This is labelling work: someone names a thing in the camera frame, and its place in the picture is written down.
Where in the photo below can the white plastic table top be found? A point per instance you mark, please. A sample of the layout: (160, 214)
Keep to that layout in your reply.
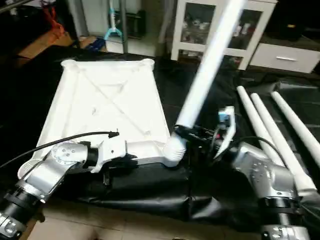
(110, 95)

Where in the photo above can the white plastic table leg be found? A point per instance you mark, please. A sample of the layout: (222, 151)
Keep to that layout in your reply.
(210, 65)
(280, 140)
(252, 112)
(297, 125)

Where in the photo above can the black mat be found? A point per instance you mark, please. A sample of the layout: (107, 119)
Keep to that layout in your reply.
(150, 195)

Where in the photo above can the white glass-door cabinet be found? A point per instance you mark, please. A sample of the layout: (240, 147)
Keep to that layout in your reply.
(192, 30)

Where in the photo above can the white drawer unit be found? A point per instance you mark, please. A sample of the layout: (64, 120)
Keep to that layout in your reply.
(285, 57)

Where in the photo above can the blue box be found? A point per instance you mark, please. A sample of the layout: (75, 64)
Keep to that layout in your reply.
(95, 44)

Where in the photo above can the dark metal stand pole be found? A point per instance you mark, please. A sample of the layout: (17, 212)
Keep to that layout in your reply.
(123, 27)

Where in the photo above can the teal and white pole tool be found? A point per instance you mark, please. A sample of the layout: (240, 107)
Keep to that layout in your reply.
(112, 25)

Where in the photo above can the grey metal stand pole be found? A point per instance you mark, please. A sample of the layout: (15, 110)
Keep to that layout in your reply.
(79, 17)

